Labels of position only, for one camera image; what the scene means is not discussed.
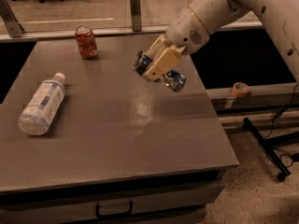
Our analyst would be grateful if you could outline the middle metal glass bracket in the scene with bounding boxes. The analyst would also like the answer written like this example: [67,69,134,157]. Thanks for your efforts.
[130,0,142,32]

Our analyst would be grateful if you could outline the left metal glass bracket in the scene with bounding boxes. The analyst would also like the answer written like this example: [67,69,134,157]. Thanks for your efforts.
[0,0,24,38]

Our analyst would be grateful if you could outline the blue silver redbull can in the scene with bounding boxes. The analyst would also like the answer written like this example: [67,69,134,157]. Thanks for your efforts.
[132,49,186,92]

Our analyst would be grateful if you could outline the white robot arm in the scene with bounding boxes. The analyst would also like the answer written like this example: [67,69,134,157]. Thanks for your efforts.
[142,0,299,81]

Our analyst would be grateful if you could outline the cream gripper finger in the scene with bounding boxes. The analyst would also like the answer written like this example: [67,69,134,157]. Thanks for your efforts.
[146,35,171,60]
[142,45,185,82]

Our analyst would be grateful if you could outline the grey cabinet drawer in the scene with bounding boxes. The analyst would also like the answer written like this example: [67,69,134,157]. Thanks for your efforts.
[0,180,224,224]

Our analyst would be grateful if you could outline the metal glass bracket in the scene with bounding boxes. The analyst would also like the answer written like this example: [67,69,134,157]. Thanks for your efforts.
[0,0,24,38]
[130,0,142,32]

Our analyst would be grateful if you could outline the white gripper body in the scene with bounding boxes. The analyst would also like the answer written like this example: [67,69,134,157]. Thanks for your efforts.
[165,8,209,54]

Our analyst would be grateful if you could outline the orange tape roll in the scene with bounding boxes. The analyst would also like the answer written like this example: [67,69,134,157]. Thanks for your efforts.
[232,82,250,97]

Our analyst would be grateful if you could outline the black drawer handle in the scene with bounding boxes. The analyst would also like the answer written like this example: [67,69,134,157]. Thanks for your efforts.
[95,201,134,219]

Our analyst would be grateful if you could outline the clear plastic water bottle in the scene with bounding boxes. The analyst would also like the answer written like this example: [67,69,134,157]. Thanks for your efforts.
[18,73,65,136]

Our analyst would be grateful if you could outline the black wheeled stand leg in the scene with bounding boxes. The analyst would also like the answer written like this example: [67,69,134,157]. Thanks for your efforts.
[243,118,299,182]

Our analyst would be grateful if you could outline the red soda can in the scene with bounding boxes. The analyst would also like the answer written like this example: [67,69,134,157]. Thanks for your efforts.
[75,26,97,59]

